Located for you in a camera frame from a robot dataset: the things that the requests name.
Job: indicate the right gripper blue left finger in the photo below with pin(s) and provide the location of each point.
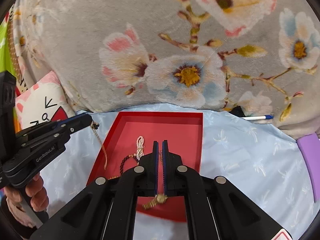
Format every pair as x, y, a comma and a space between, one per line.
120, 196

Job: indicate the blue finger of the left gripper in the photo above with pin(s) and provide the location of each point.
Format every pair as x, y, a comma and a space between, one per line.
59, 132
72, 125

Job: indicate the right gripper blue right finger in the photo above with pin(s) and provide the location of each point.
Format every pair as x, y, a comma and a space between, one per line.
183, 181

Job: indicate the gold wristwatch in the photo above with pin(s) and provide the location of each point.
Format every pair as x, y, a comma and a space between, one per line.
158, 199

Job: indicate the left hand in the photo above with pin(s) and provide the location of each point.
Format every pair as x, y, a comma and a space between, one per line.
39, 200

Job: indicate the cat face cushion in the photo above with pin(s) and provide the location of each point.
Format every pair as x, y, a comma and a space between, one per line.
44, 101

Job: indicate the red cardboard box tray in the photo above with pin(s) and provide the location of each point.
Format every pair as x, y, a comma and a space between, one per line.
182, 130

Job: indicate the colourful cartoon bedsheet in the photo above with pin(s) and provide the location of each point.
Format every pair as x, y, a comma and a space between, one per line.
9, 59

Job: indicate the light blue palm sheet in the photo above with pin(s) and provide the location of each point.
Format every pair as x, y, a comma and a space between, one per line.
259, 159

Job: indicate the blue white pen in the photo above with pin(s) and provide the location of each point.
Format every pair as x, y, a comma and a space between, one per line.
256, 118

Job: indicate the purple foam block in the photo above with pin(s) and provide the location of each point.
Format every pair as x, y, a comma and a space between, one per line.
309, 147

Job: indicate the grey floral blanket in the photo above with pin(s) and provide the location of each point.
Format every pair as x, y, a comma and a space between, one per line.
260, 55

